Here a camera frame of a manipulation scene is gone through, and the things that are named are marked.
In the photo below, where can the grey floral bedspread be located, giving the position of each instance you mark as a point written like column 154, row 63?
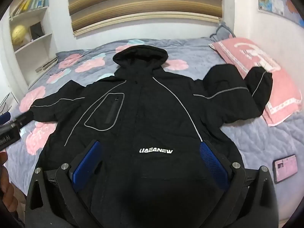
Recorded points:
column 194, row 54

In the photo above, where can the pink pillow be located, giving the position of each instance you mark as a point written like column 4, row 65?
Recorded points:
column 261, row 76

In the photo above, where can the grey cushion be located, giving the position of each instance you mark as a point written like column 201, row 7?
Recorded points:
column 223, row 29

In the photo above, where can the striped window blind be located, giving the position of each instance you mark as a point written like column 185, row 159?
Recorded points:
column 142, row 2

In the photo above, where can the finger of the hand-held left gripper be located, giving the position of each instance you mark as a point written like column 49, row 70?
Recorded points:
column 23, row 117
column 4, row 118

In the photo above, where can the black hooded jacket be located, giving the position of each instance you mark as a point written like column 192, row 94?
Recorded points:
column 142, row 114

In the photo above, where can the yellow globe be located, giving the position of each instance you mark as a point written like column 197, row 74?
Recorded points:
column 19, row 33

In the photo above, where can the black box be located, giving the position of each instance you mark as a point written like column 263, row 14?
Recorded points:
column 36, row 30

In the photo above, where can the phone with pink case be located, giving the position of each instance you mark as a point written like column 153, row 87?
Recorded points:
column 285, row 167

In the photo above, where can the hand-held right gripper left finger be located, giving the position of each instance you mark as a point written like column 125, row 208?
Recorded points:
column 86, row 165

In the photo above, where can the person's left hand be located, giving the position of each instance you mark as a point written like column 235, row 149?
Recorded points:
column 7, row 190

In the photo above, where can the wall map poster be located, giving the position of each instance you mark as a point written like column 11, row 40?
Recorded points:
column 277, row 0

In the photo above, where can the white bookshelf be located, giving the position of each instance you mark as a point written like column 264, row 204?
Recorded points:
column 30, row 28

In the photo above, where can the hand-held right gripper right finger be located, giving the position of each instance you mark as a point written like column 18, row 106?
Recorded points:
column 211, row 163

